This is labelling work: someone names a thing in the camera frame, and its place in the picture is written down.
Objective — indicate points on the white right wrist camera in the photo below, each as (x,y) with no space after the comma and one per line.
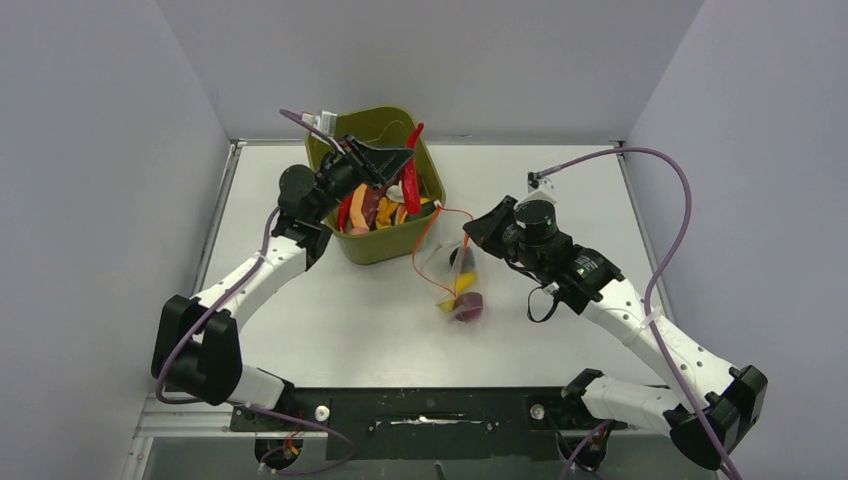
(538,188)

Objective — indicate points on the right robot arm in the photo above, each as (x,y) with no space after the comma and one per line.
(706,406)

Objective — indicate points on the clear zip bag orange zipper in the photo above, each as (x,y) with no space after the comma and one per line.
(442,234)

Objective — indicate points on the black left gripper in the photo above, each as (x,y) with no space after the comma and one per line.
(373,166)

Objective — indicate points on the short red chili pepper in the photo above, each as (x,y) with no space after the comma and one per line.
(343,213)

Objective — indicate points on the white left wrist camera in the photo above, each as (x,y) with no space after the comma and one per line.
(323,121)

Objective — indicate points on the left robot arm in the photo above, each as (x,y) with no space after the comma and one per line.
(197,354)

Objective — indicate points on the dark green avocado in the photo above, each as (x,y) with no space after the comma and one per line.
(426,209)

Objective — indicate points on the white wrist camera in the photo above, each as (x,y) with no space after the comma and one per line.
(538,188)
(323,121)

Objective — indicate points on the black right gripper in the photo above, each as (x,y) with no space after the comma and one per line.
(485,230)

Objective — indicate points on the long yellow chili pepper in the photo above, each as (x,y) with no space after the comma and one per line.
(462,283)

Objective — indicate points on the purple red onion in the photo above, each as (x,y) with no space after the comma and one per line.
(468,307)

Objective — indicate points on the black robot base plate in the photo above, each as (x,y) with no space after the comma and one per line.
(443,423)

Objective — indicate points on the dark purple plum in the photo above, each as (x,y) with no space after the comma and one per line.
(462,260)

